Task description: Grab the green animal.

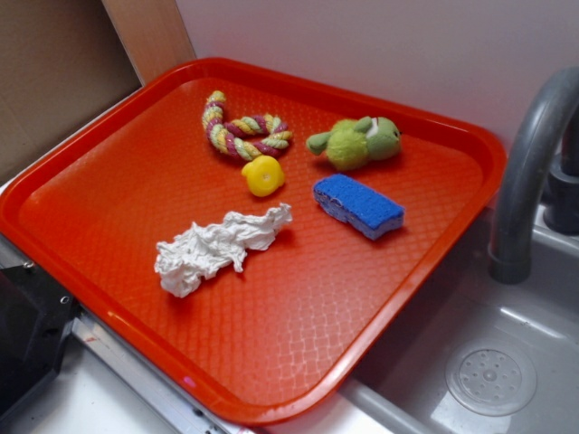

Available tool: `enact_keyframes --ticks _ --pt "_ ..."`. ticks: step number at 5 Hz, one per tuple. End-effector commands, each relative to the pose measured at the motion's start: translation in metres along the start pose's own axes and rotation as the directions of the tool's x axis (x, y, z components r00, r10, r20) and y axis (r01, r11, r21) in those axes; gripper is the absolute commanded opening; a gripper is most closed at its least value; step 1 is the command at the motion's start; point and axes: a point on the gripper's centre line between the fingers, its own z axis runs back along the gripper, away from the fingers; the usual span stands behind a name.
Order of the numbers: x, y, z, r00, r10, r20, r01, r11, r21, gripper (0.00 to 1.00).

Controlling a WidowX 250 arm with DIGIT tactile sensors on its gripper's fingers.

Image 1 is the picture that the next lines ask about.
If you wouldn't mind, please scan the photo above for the yellow rubber duck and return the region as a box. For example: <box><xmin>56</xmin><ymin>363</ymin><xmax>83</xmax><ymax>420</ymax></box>
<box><xmin>242</xmin><ymin>156</ymin><xmax>285</xmax><ymax>197</ymax></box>

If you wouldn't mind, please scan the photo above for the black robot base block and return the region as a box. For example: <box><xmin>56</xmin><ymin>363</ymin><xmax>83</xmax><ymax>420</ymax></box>
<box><xmin>1</xmin><ymin>261</ymin><xmax>78</xmax><ymax>421</ymax></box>

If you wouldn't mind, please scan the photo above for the brown cardboard panel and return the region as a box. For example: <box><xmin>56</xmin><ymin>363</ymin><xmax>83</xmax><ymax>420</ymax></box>
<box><xmin>1</xmin><ymin>1</ymin><xmax>140</xmax><ymax>182</ymax></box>

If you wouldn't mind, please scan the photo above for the light wooden board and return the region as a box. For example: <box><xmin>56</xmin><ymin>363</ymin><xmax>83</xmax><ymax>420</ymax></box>
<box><xmin>103</xmin><ymin>0</ymin><xmax>196</xmax><ymax>85</ymax></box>

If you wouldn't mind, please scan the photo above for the green plush animal toy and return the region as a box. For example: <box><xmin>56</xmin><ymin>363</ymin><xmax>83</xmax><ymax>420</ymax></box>
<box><xmin>306</xmin><ymin>117</ymin><xmax>402</xmax><ymax>172</ymax></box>

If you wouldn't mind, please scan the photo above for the grey plastic sink basin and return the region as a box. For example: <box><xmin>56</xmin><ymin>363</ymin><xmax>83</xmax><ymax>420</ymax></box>
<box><xmin>341</xmin><ymin>213</ymin><xmax>578</xmax><ymax>433</ymax></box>

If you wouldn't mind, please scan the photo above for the aluminium frame rail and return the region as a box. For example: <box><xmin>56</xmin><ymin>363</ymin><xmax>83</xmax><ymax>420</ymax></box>
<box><xmin>71</xmin><ymin>314</ymin><xmax>249</xmax><ymax>433</ymax></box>

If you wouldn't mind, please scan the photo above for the red plastic tray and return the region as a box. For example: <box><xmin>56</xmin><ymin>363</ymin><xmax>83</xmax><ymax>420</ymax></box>
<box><xmin>1</xmin><ymin>58</ymin><xmax>506</xmax><ymax>426</ymax></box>

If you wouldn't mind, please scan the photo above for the blue sponge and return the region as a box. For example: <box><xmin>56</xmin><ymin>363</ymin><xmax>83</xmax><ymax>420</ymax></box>
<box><xmin>313</xmin><ymin>174</ymin><xmax>405</xmax><ymax>241</ymax></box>

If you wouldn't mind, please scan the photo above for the grey curved faucet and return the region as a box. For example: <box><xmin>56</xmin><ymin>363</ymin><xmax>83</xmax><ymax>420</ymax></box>
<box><xmin>489</xmin><ymin>67</ymin><xmax>578</xmax><ymax>284</ymax></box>

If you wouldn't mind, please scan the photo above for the crumpled white paper towel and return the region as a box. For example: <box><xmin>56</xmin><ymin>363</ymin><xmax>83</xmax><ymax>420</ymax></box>
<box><xmin>154</xmin><ymin>203</ymin><xmax>292</xmax><ymax>298</ymax></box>

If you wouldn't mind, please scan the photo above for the dark grey faucet handle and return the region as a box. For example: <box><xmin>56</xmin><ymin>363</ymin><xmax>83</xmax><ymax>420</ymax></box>
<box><xmin>544</xmin><ymin>110</ymin><xmax>578</xmax><ymax>235</ymax></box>

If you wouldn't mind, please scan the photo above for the round sink drain cover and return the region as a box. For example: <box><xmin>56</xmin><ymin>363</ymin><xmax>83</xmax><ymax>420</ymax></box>
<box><xmin>445</xmin><ymin>339</ymin><xmax>537</xmax><ymax>417</ymax></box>

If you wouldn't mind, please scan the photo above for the multicolour rope ring toy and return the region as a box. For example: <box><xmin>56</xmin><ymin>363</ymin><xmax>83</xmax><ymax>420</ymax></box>
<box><xmin>201</xmin><ymin>90</ymin><xmax>293</xmax><ymax>162</ymax></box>

